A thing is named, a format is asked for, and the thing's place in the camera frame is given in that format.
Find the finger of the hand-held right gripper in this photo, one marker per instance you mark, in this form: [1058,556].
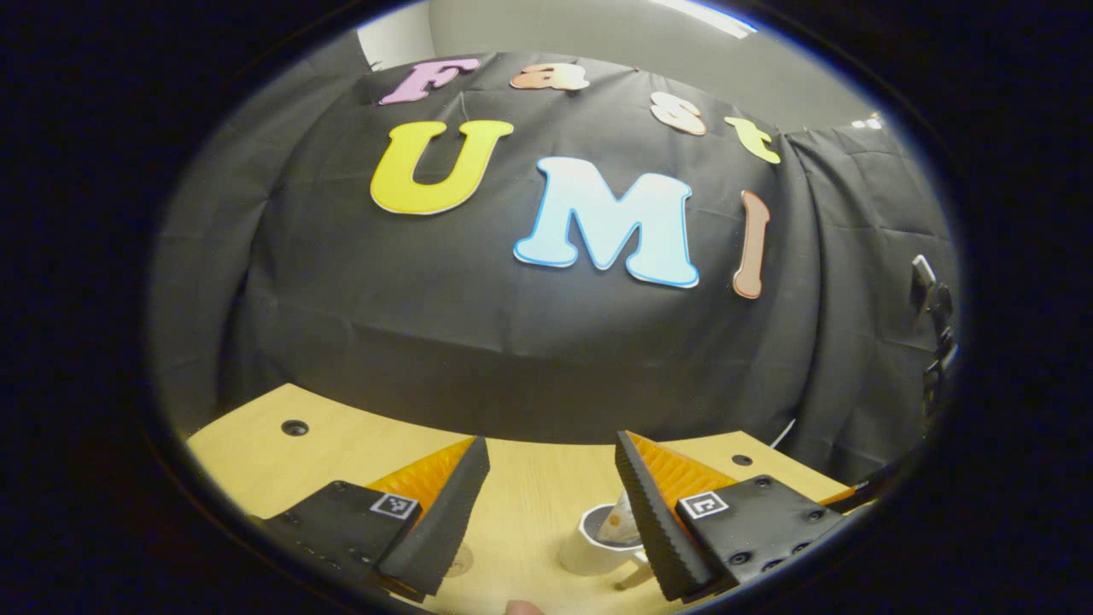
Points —
[850,495]

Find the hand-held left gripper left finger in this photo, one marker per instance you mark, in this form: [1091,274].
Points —
[444,521]

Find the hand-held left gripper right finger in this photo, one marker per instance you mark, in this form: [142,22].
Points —
[657,521]

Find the white toothpaste tube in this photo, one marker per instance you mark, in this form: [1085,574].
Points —
[616,525]

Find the round wooden coaster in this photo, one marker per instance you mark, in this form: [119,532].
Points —
[461,561]

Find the light wooden desktop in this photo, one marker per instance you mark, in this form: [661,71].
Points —
[529,495]

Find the black backdrop cloth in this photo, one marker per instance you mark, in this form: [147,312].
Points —
[512,342]

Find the ceiling light panel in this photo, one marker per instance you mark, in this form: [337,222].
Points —
[713,15]
[873,121]

